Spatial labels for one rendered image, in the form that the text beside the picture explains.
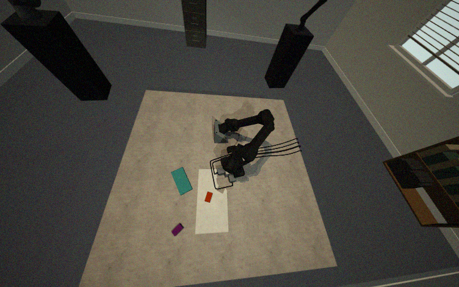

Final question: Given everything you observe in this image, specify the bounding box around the red rectangular block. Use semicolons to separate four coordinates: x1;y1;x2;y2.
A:
205;192;212;203

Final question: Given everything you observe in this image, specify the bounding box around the purple rectangular block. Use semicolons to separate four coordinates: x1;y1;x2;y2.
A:
171;224;183;236

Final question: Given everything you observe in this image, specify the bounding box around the flat teal rectangular block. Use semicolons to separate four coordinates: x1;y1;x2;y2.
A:
171;167;192;195

